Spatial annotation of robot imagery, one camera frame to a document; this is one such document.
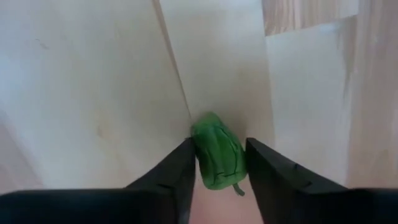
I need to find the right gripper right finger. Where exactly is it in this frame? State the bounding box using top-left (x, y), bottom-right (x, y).
top-left (246, 138), bottom-right (398, 224)

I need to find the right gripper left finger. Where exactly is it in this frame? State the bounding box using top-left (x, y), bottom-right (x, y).
top-left (0, 138), bottom-right (197, 224)

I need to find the small green bell pepper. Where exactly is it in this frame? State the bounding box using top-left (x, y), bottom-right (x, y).
top-left (190, 111), bottom-right (249, 197)

